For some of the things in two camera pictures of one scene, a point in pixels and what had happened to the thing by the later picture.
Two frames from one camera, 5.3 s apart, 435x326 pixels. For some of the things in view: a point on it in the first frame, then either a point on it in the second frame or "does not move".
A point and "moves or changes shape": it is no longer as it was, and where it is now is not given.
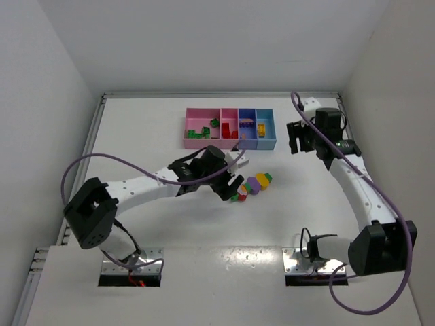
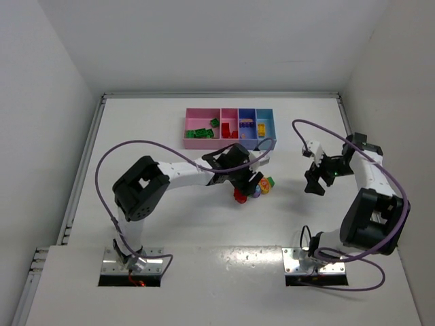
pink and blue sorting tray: x=250 y=129 does not move
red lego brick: x=225 y=133 does not move
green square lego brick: x=268 y=176 moves or changes shape
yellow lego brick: x=261 y=129 does not move
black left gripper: x=223 y=180 → x=247 y=181
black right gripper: x=302 y=134 → x=319 y=173
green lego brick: x=215 y=123 does not move
